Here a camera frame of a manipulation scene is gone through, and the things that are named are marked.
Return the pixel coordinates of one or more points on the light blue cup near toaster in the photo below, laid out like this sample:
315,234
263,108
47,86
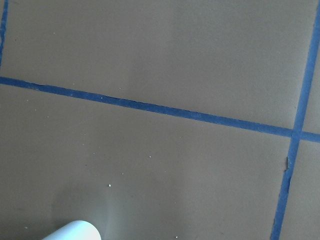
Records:
75,230

